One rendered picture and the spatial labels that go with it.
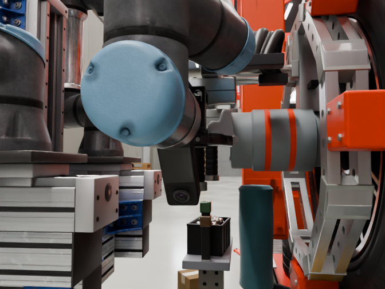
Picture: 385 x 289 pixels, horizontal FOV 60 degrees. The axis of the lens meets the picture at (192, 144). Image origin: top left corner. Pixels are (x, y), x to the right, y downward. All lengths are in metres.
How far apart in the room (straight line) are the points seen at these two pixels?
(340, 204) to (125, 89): 0.37
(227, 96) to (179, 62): 0.32
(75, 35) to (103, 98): 1.05
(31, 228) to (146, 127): 0.43
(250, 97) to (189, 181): 0.87
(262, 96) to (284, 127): 0.58
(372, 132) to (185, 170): 0.23
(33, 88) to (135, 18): 0.45
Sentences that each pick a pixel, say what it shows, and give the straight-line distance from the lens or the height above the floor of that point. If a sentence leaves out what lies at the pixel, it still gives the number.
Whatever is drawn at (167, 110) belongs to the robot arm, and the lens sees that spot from 0.24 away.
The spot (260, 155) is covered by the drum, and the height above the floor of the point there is 0.81.
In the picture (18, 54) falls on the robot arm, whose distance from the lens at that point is 0.70.
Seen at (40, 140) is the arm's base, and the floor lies 0.84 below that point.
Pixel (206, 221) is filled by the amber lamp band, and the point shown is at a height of 0.59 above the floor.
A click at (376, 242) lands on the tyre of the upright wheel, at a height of 0.68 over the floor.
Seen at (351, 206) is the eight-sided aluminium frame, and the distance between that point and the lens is 0.53.
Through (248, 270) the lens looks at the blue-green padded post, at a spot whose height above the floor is 0.53.
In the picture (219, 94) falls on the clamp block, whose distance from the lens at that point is 0.59.
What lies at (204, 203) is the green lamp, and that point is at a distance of 1.21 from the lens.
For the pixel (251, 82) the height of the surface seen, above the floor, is 0.99.
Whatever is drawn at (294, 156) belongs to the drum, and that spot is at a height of 0.81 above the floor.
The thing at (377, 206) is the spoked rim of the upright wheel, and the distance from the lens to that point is 0.59.
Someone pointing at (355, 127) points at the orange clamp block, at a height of 0.84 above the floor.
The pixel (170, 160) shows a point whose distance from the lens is 0.43.
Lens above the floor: 0.80
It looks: 3 degrees up
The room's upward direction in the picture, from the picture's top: straight up
